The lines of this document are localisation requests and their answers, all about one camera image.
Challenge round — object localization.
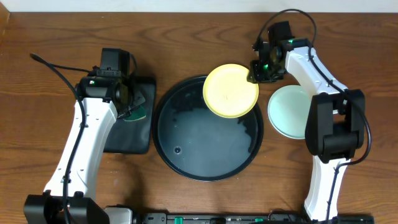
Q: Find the green yellow sponge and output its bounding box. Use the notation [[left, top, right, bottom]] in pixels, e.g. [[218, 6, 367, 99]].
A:
[[124, 106, 146, 122]]

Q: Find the light green plate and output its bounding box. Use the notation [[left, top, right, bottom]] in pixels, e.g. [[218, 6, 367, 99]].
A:
[[267, 85, 310, 139]]

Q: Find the yellow plate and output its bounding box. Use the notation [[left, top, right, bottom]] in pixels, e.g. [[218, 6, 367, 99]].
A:
[[203, 63, 259, 118]]

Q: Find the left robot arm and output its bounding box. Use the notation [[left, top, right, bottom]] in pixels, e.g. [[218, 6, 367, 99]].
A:
[[24, 77, 141, 223]]

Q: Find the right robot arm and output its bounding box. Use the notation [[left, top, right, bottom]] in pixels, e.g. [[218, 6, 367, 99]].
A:
[[248, 36, 371, 223]]

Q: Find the black rectangular tray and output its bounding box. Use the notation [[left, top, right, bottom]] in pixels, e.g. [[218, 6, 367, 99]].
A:
[[104, 77, 156, 154]]

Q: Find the black round tray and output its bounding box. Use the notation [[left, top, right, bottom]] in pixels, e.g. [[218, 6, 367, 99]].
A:
[[152, 76, 264, 182]]

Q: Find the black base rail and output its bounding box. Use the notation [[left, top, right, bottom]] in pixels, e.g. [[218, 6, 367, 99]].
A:
[[136, 212, 375, 224]]

